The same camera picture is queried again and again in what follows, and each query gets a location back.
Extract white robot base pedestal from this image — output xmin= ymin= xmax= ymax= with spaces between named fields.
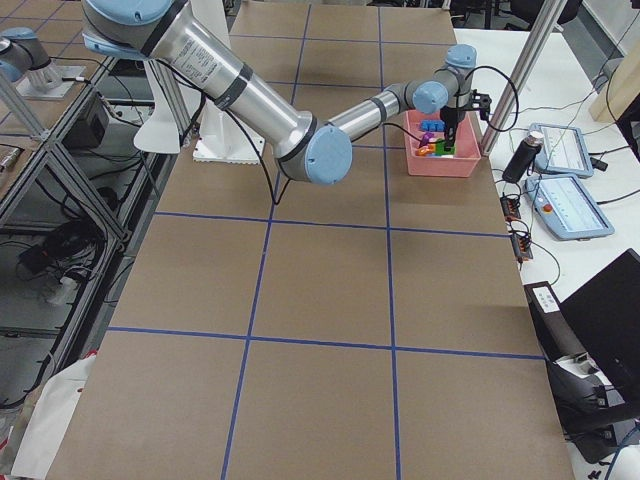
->
xmin=134 ymin=61 xmax=264 ymax=164

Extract purple long block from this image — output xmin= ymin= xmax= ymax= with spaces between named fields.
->
xmin=419 ymin=131 xmax=435 ymax=148

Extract orange single-stud block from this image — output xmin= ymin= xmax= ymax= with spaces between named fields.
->
xmin=415 ymin=145 xmax=434 ymax=157

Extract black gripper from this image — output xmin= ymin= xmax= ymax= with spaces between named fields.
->
xmin=439 ymin=106 xmax=463 ymax=143

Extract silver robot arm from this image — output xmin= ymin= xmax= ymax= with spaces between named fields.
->
xmin=82 ymin=1 xmax=477 ymax=185
xmin=1 ymin=27 xmax=51 ymax=83

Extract teach pendant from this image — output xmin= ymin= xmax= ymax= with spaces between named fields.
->
xmin=525 ymin=174 xmax=615 ymax=241
xmin=529 ymin=123 xmax=593 ymax=178

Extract long blue four-stud block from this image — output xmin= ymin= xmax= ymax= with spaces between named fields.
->
xmin=419 ymin=119 xmax=445 ymax=132

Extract aluminium frame profile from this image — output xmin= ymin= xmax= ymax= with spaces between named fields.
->
xmin=480 ymin=0 xmax=567 ymax=156

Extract pink plastic box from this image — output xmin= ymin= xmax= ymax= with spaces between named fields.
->
xmin=403 ymin=110 xmax=481 ymax=178

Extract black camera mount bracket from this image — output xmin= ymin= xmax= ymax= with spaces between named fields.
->
xmin=468 ymin=89 xmax=492 ymax=122

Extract white plastic bag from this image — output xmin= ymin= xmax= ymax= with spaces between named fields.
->
xmin=9 ymin=350 xmax=98 ymax=479

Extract black laptop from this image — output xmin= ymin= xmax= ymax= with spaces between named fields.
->
xmin=561 ymin=248 xmax=639 ymax=398

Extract upper teach pendant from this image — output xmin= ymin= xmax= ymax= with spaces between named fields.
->
xmin=529 ymin=123 xmax=593 ymax=178

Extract lower teach pendant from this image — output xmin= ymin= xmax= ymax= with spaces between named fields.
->
xmin=525 ymin=174 xmax=615 ymax=241

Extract black water bottle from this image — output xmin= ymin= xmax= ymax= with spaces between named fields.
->
xmin=502 ymin=130 xmax=544 ymax=184

